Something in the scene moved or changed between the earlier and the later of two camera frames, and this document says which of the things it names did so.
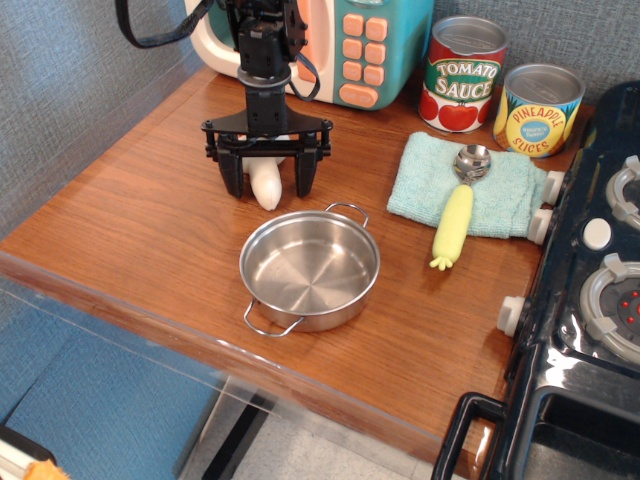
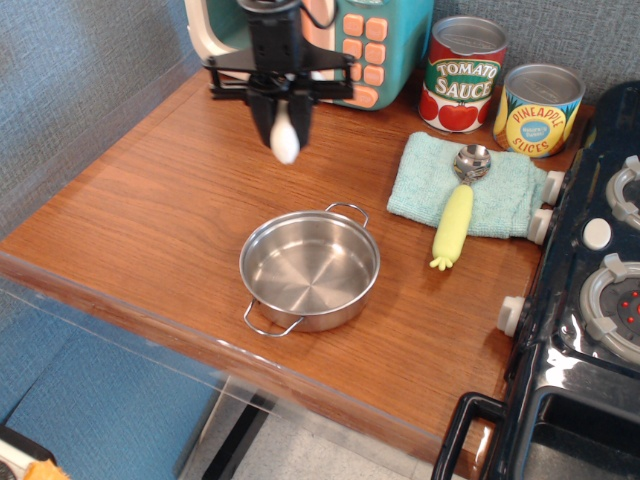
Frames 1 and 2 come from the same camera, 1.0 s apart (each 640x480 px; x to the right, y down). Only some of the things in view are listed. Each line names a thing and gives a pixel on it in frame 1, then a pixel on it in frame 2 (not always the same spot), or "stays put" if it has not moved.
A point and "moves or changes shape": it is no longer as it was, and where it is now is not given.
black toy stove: (572, 396) stays put
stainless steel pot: (318, 266) stays put
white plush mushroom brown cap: (265, 175) moves or changes shape
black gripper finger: (231, 166) -> (265, 110)
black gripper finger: (305, 169) -> (300, 113)
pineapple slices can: (537, 110) stays put
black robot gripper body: (267, 127) -> (277, 67)
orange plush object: (45, 470) stays put
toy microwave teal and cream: (369, 54) stays put
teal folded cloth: (423, 177) stays put
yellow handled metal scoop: (471, 163) stays put
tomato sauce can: (465, 60) stays put
